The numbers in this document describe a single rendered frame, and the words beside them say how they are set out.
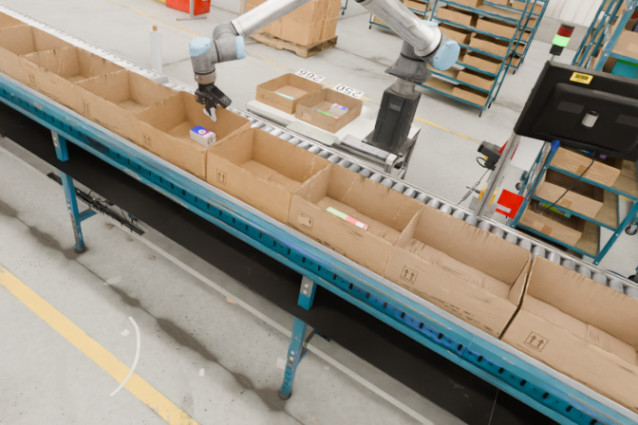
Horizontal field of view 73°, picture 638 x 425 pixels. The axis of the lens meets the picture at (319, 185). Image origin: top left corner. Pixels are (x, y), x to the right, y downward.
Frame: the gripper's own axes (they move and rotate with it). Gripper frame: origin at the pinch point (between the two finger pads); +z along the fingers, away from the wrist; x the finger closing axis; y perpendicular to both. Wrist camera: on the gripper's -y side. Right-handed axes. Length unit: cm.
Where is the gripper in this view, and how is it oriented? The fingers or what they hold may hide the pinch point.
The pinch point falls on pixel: (216, 119)
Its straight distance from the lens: 201.5
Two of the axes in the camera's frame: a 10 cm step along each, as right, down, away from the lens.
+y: -8.4, -4.1, 3.5
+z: -0.3, 6.8, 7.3
